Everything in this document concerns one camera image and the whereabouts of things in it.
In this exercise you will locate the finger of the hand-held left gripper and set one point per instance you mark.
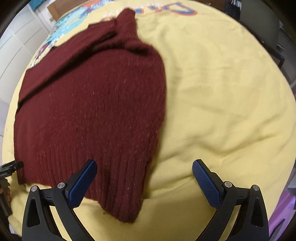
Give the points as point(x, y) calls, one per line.
point(10, 168)

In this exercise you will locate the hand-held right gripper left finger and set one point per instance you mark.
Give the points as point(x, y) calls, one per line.
point(84, 183)

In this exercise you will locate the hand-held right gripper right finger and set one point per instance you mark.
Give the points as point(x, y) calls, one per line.
point(205, 183)

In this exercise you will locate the dark red knit sweater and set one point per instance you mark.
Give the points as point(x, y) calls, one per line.
point(92, 104)

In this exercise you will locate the yellow printed blanket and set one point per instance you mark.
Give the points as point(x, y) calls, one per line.
point(219, 104)

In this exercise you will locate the purple cloth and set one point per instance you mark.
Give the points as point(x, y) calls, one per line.
point(281, 217)

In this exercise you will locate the white wardrobe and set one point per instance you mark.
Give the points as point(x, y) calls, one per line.
point(18, 46)

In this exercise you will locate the wooden bed headboard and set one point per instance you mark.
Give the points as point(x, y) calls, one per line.
point(52, 11)

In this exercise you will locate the grey-green chair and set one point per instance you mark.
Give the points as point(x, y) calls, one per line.
point(266, 27)

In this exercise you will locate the navy bag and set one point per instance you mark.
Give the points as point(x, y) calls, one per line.
point(234, 8)

